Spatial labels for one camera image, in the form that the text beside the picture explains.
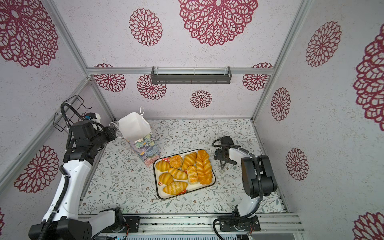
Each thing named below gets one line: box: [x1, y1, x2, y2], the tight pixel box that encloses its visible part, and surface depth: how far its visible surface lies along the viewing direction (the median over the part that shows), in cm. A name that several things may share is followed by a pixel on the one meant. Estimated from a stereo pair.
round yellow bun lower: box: [158, 172, 174, 186], surface depth 87 cm
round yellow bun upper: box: [155, 160, 171, 173], surface depth 92 cm
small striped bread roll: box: [187, 165, 199, 185], surface depth 89 cm
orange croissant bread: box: [169, 154, 184, 169], surface depth 94 cm
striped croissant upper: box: [182, 152, 198, 172], surface depth 94 cm
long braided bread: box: [196, 150, 213, 185], surface depth 92 cm
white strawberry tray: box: [153, 149, 216, 199], surface depth 87 cm
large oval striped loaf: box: [162, 181, 188, 196], surface depth 83 cm
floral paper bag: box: [118, 106, 161, 168], surface depth 89 cm
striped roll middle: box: [168, 167, 188, 180], surface depth 89 cm
